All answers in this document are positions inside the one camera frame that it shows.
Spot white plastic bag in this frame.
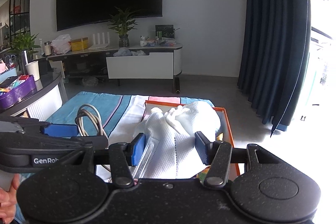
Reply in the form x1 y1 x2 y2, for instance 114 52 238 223
51 34 71 55

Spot purple storage tray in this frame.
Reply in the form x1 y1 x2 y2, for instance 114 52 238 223
0 75 37 110

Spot potted plant on side table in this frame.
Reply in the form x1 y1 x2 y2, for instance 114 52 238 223
9 32 41 75

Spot colourful blue tissue pack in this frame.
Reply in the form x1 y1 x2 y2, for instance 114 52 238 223
195 168 209 182

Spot white paper cup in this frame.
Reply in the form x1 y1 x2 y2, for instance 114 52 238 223
25 60 40 81

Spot striped blue table cloth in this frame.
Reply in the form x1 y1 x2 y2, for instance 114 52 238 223
15 91 215 183

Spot white charging cable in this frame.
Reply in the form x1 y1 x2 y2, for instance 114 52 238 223
74 103 109 140

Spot white tv console cabinet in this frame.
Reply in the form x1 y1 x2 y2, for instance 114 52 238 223
48 44 183 93

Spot person's left hand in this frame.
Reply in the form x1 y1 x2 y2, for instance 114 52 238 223
0 174 19 223

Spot black framed picture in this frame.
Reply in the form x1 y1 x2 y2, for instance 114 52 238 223
155 24 175 39

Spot white wifi router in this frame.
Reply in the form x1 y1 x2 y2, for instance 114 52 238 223
89 32 110 50

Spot white face mask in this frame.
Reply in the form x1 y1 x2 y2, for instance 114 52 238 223
131 101 222 180

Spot dark blue curtain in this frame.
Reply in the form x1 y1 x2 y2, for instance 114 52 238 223
238 0 311 131

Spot yellow box on console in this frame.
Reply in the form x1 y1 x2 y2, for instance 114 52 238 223
70 38 89 52

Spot orange rimmed white box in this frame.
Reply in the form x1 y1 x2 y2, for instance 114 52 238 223
131 100 241 183

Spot curved black side table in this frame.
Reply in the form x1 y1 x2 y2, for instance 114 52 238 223
1 68 68 121

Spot potted plant on console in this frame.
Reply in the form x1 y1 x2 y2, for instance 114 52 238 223
108 8 137 48

